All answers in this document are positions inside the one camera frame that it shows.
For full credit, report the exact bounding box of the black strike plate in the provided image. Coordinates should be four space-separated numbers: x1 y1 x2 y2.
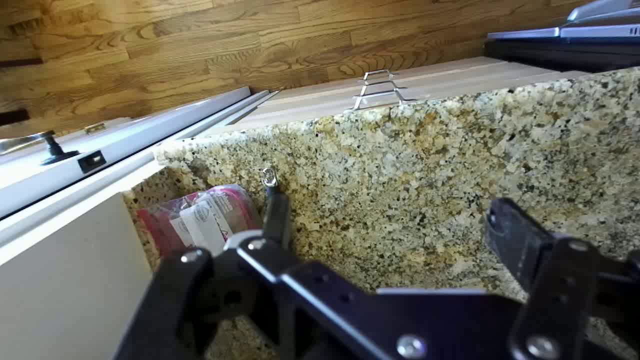
75 150 108 176

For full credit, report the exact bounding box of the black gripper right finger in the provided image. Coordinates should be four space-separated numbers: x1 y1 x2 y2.
483 196 640 360

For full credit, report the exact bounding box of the dark grey flat object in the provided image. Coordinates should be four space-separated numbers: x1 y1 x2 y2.
483 0 640 75

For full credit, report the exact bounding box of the white base cabinet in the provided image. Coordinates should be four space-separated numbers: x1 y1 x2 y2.
0 193 156 360

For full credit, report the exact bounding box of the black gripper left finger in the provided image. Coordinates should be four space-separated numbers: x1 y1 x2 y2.
115 167 310 360

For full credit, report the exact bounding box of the metal wire rack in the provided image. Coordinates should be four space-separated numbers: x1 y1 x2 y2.
350 68 420 113

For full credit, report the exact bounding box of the red plastic food package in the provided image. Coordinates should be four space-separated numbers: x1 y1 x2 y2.
135 185 264 260

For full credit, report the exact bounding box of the light wooden board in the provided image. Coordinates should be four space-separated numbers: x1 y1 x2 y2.
227 57 576 132

